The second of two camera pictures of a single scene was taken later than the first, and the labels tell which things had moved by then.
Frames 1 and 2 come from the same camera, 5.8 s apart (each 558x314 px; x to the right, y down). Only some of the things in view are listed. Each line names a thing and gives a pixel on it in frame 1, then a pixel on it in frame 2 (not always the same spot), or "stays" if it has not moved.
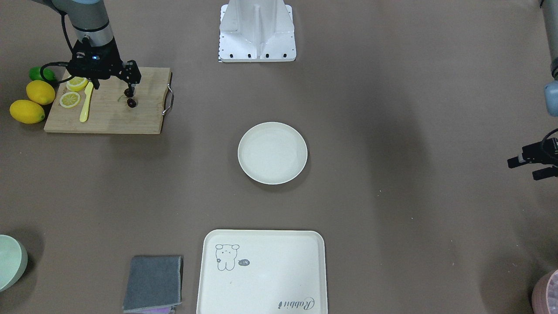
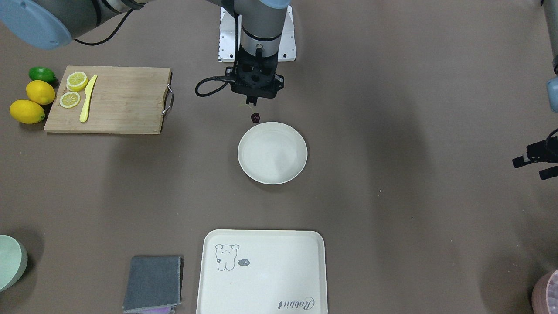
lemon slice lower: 69,99 stays
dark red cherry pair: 130,102 -> 255,117
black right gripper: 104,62 -> 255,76
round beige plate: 272,153 stays
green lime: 35,74 stays
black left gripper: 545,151 stays
